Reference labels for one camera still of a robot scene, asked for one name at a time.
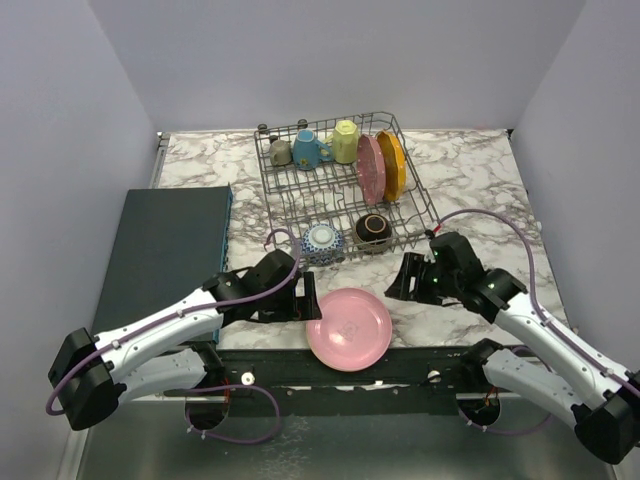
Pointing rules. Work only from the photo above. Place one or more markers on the dark network switch box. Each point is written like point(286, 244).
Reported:
point(168, 243)

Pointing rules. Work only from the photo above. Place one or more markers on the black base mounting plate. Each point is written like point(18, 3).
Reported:
point(404, 381)

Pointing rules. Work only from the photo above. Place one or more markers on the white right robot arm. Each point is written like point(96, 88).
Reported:
point(594, 395)

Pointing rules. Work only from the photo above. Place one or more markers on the pale yellow mug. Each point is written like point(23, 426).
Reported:
point(345, 138)

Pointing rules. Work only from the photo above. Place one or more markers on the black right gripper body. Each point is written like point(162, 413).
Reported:
point(437, 284)

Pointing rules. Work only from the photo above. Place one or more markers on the dark brown bowl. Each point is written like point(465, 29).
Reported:
point(372, 233)

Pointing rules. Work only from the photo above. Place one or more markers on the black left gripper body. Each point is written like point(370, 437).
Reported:
point(278, 307)

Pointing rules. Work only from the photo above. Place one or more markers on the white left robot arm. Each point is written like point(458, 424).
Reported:
point(92, 375)

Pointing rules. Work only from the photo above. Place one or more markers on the blue mug white inside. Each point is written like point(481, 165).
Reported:
point(309, 152)

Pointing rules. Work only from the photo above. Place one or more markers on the grey wire dish rack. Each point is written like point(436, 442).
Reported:
point(330, 194)

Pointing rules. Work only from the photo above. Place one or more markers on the small grey cup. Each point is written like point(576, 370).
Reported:
point(280, 153)

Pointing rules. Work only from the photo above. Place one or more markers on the orange blue patterned bowl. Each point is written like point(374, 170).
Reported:
point(322, 244)

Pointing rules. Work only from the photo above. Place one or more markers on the orange polka dot plate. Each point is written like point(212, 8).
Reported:
point(395, 165)

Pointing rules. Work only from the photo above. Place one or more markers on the plain pink bear plate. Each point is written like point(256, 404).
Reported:
point(354, 331)

